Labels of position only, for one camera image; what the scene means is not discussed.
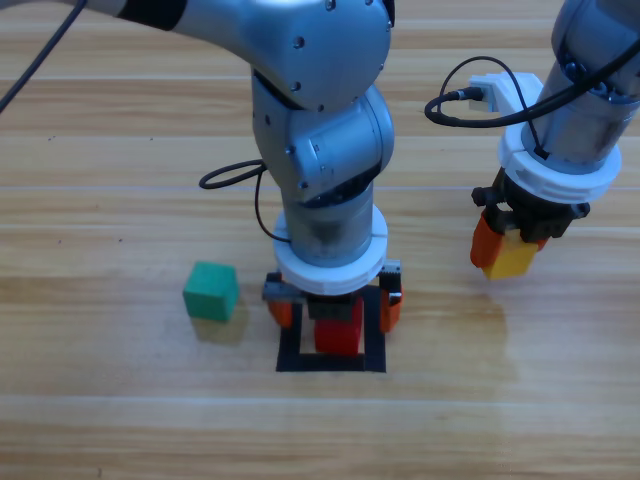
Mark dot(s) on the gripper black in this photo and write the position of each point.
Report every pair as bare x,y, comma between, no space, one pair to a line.
542,222
327,307

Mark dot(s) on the yellow cube block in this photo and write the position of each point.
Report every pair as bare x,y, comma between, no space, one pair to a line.
510,260

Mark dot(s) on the red cube block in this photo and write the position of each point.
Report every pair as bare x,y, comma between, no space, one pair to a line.
337,337

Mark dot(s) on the green cube block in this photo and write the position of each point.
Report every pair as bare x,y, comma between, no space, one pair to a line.
210,295

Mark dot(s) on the black tape square outline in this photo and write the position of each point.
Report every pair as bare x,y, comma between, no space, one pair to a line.
289,347

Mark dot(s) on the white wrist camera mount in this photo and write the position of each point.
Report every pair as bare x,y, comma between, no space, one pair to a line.
330,280
560,187

